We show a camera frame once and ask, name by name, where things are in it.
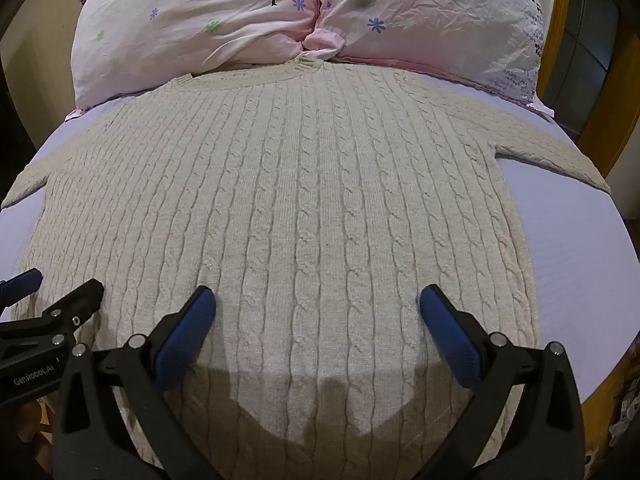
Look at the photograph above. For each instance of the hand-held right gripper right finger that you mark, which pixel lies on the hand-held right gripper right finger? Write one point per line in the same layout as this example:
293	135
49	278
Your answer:
449	331

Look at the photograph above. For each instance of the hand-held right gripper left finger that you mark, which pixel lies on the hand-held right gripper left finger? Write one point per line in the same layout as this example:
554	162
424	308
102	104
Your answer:
186	331

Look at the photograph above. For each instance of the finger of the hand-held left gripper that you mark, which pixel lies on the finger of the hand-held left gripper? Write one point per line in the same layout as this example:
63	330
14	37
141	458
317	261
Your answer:
21	283
75	310

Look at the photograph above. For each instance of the lavender bed sheet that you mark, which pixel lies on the lavender bed sheet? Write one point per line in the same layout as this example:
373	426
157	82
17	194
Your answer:
565	240

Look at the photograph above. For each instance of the pink pillow with tree print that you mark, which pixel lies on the pink pillow with tree print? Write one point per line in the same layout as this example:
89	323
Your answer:
195	20

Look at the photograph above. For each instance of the pink pillow with flower print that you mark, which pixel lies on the pink pillow with flower print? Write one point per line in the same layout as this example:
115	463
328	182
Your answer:
430	15

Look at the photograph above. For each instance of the wooden bed frame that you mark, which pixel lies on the wooden bed frame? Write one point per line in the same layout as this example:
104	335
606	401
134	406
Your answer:
560	5

